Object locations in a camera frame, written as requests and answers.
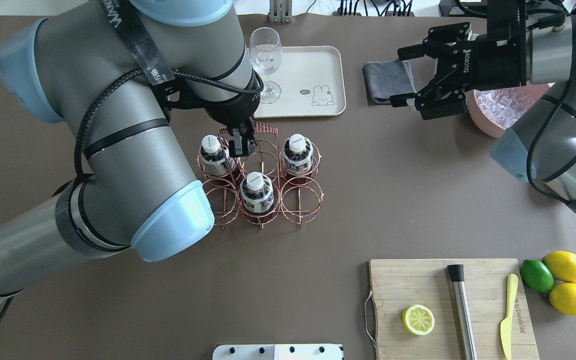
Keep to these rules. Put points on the half lemon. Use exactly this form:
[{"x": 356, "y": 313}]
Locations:
[{"x": 418, "y": 320}]

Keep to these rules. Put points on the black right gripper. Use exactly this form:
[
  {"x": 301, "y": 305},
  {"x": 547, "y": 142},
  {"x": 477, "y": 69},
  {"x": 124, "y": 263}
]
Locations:
[{"x": 488, "y": 66}]

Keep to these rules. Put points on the tea bottle white cap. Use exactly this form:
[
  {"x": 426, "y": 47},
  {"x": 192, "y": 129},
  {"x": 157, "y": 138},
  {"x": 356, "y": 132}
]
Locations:
[
  {"x": 215, "y": 159},
  {"x": 257, "y": 193},
  {"x": 297, "y": 155}
]

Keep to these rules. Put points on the pink bowl with ice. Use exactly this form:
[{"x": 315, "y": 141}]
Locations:
[{"x": 494, "y": 111}]

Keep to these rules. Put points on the wooden cutting board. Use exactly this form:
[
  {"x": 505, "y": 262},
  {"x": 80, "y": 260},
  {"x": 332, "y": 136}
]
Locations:
[{"x": 397, "y": 284}]

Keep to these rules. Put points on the green lime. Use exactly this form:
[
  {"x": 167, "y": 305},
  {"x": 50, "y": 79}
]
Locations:
[{"x": 536, "y": 275}]

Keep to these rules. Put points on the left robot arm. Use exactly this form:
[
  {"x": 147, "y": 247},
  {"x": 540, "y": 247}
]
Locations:
[{"x": 111, "y": 70}]

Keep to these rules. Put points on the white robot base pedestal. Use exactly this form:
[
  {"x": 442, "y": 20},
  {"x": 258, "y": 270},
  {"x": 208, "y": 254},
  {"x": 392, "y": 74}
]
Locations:
[{"x": 281, "y": 351}]

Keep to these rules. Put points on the copper wire bottle basket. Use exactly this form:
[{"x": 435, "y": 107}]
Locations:
[{"x": 277, "y": 178}]

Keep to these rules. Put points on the steel muddler black tip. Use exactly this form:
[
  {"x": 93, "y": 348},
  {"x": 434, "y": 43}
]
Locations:
[{"x": 458, "y": 281}]

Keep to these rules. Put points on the aluminium frame post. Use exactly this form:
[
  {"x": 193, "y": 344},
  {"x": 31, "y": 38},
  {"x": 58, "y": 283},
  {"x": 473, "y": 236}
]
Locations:
[{"x": 280, "y": 11}]

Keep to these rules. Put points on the cream rabbit tray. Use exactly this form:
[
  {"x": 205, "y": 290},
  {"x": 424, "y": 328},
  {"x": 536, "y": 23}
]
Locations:
[{"x": 312, "y": 83}]

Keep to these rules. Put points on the yellow plastic knife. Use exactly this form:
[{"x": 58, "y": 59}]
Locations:
[{"x": 505, "y": 325}]

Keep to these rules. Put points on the yellow lemon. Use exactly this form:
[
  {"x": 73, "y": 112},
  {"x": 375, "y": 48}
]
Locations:
[
  {"x": 562, "y": 265},
  {"x": 563, "y": 298}
]

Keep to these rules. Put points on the clear wine glass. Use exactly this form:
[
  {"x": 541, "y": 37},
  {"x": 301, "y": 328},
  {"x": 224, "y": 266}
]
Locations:
[{"x": 265, "y": 51}]

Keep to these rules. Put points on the grey folded cloth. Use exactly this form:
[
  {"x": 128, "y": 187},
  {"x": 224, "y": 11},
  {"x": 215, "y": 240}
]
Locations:
[{"x": 384, "y": 79}]

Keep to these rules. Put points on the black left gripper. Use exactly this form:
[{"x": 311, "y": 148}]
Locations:
[{"x": 231, "y": 111}]

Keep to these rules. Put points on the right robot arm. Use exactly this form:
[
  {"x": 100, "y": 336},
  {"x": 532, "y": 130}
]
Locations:
[{"x": 540, "y": 148}]

